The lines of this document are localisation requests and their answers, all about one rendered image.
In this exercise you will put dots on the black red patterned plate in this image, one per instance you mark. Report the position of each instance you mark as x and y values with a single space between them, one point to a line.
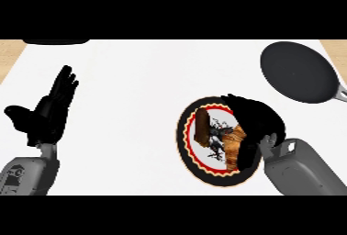
189 143

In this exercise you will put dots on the black rounded appliance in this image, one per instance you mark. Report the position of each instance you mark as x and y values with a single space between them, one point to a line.
54 41

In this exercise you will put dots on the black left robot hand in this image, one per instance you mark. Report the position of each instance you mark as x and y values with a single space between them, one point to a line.
50 110

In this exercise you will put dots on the dark grey frying pan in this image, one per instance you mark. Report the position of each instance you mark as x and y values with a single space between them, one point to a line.
299 72

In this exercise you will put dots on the brown croissant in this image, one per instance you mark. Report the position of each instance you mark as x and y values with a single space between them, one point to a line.
233 143

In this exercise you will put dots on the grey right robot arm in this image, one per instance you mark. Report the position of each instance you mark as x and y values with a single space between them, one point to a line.
301 169

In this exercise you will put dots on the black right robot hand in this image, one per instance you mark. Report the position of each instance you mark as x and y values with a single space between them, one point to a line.
258 122

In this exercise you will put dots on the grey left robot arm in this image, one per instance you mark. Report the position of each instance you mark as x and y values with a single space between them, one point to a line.
28 173

